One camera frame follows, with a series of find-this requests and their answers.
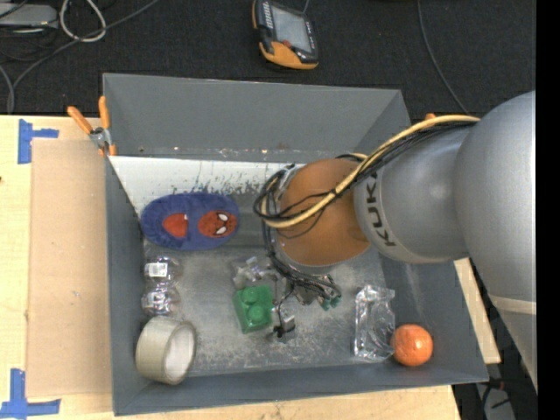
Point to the pale tape roll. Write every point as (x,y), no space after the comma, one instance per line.
(153,348)

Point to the green toy brick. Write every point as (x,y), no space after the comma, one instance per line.
(254,309)

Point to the clear plastic box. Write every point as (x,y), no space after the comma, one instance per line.
(374,326)

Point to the grey metal bin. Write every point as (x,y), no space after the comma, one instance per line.
(210,116)

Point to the brown cardboard board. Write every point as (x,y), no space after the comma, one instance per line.
(65,256)

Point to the blue slipper with red face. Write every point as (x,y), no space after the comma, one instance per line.
(192,234)

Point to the clear plastic bottle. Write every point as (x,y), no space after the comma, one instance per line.
(159,284)

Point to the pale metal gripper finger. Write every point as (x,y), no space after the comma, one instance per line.
(286,322)
(254,272)

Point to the orange fruit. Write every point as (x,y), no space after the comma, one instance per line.
(412,345)

